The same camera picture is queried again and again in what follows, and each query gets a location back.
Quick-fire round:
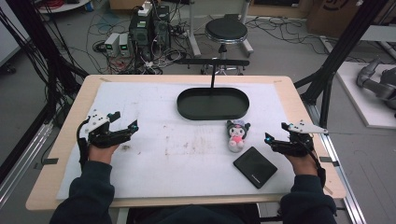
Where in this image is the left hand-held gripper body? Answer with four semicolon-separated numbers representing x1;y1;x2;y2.
83;108;126;149

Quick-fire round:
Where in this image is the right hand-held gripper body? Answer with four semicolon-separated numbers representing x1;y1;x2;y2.
272;119;330;159

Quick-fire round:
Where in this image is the person's right hand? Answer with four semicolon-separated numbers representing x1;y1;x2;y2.
284;152;319;177

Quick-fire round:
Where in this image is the person's left hand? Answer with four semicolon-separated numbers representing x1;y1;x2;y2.
88;143;121;165

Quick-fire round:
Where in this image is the black and pink plush toy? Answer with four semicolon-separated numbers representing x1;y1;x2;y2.
225;119;252;154

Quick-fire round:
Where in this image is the black flat wallet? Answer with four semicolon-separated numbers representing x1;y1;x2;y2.
232;146;279;190

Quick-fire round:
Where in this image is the black tape strip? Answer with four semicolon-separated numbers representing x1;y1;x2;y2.
318;156;341;168
33;157;60;171

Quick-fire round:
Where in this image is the white table mat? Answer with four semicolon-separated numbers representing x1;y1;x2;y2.
55;81;297;201

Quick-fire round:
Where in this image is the black oval tray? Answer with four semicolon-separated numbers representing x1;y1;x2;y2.
176;87;251;121

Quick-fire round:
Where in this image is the grey bench power supply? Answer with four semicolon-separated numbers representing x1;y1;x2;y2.
118;33;132;58
104;32;121;58

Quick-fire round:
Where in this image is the white floor board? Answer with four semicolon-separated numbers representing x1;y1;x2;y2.
335;61;396;131

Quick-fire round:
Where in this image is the black computer tower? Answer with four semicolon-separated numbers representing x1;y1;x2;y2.
152;5;172;51
128;12;155;61

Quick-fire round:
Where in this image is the black stand with crossbar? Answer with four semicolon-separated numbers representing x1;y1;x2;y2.
175;58;251;90

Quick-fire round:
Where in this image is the person's lap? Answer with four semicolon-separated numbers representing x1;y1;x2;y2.
126;203;262;224

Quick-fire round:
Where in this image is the white power strip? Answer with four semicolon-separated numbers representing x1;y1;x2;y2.
137;1;153;18

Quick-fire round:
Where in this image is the black round stool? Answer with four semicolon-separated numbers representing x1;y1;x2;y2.
204;16;255;76

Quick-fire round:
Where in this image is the brown cardboard box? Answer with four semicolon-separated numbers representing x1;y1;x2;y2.
305;0;396;39

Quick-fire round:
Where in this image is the left hand-held gripper cable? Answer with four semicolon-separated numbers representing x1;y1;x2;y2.
76;119;92;173

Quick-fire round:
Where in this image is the hand-held gripper cable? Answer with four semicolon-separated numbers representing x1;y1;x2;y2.
76;119;92;173
295;133;328;189

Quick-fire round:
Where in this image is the right hand-held gripper cable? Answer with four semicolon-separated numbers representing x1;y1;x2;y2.
295;133;328;189

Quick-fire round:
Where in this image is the aluminium rail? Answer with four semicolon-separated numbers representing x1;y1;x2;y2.
0;121;54;209
305;102;368;224

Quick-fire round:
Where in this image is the tangle of floor cables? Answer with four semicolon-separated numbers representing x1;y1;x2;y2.
69;6;200;76

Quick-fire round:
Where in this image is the black frame post with cables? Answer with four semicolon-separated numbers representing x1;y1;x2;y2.
0;0;90;126

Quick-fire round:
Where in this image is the white desk leg frame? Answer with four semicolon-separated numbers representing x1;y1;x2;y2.
186;0;255;58

